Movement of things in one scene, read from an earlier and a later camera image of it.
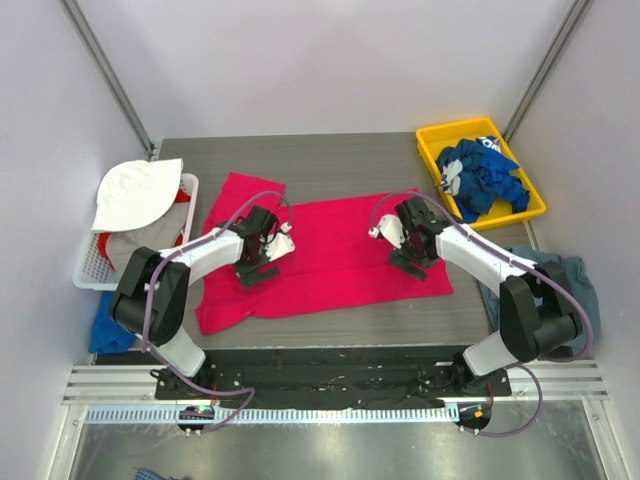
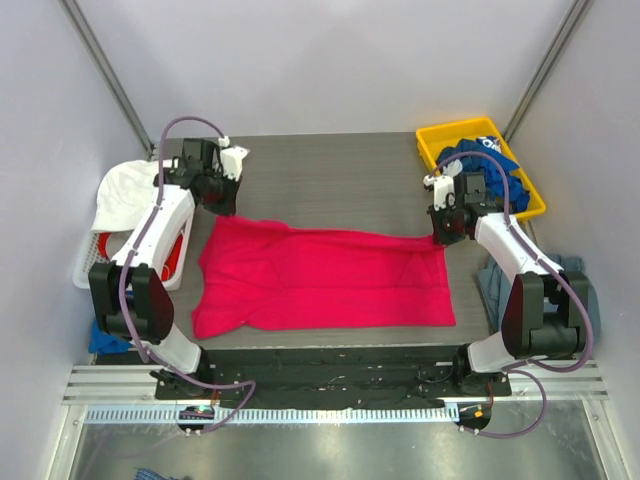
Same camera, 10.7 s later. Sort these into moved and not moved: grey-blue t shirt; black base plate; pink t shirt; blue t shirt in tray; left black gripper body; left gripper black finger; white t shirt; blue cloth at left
Moved: left black gripper body; pink t shirt; left gripper black finger
Not moved: grey-blue t shirt; black base plate; blue cloth at left; white t shirt; blue t shirt in tray
